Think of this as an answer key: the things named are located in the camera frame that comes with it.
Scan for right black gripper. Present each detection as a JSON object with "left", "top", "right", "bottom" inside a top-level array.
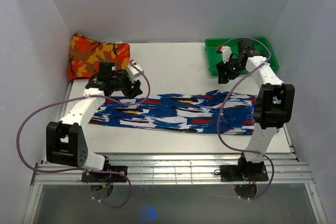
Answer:
[{"left": 215, "top": 56, "right": 244, "bottom": 85}]

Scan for blue white patterned trousers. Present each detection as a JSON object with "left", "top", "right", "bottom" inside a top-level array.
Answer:
[{"left": 90, "top": 90, "right": 256, "bottom": 135}]

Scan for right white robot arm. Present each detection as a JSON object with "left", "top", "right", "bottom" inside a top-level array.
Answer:
[{"left": 216, "top": 38, "right": 295, "bottom": 183}]

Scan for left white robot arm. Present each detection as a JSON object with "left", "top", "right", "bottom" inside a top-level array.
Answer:
[{"left": 46, "top": 61, "right": 144, "bottom": 182}]

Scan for orange camouflage folded trousers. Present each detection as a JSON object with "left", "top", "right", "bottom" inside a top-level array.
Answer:
[{"left": 67, "top": 33, "right": 130, "bottom": 81}]

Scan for green plastic tray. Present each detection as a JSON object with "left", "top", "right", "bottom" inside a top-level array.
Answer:
[{"left": 205, "top": 36, "right": 279, "bottom": 76}]

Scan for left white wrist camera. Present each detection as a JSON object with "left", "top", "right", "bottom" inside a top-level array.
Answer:
[{"left": 126, "top": 60, "right": 144, "bottom": 82}]

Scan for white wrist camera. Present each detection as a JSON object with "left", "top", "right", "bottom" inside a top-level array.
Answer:
[
  {"left": 217, "top": 45, "right": 232, "bottom": 63},
  {"left": 126, "top": 60, "right": 144, "bottom": 82}
]

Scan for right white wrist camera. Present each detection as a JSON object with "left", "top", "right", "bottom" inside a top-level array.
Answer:
[{"left": 217, "top": 45, "right": 232, "bottom": 63}]

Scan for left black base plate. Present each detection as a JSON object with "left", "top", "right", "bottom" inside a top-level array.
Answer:
[{"left": 81, "top": 166, "right": 128, "bottom": 184}]

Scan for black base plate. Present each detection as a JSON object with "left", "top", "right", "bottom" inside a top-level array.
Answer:
[
  {"left": 81, "top": 166, "right": 128, "bottom": 184},
  {"left": 219, "top": 165, "right": 269, "bottom": 182}
]

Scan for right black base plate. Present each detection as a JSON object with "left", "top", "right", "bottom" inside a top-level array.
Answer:
[{"left": 219, "top": 165, "right": 269, "bottom": 182}]

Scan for aluminium rail frame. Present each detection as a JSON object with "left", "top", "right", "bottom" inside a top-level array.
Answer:
[{"left": 23, "top": 128, "right": 327, "bottom": 223}]

